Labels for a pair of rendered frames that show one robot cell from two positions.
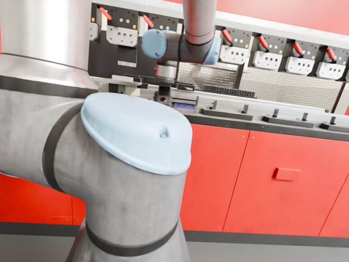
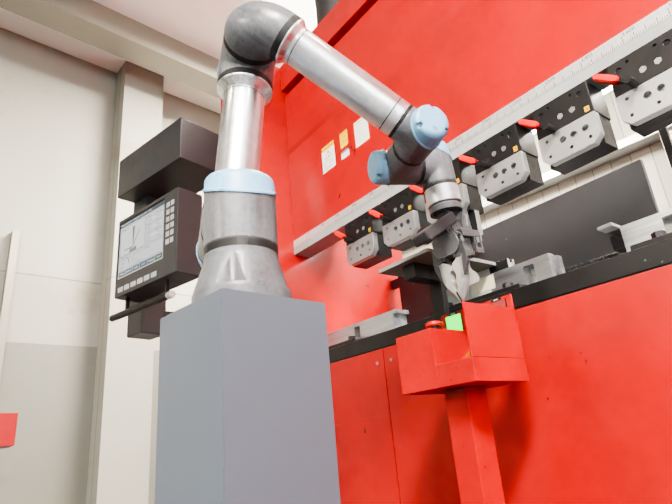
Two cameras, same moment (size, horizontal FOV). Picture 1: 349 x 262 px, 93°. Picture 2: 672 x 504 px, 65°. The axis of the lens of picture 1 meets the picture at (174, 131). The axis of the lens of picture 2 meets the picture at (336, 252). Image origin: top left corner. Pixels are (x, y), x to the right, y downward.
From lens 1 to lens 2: 0.85 m
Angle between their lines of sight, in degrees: 68
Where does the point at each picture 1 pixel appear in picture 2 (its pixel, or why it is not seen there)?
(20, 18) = not seen: hidden behind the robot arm
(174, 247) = (239, 256)
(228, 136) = not seen: outside the picture
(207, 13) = (367, 100)
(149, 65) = (583, 245)
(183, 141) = (230, 173)
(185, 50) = (398, 147)
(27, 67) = not seen: hidden behind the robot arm
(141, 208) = (210, 214)
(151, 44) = (372, 168)
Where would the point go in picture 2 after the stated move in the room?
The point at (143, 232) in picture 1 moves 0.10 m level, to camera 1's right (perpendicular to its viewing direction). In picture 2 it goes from (212, 231) to (235, 204)
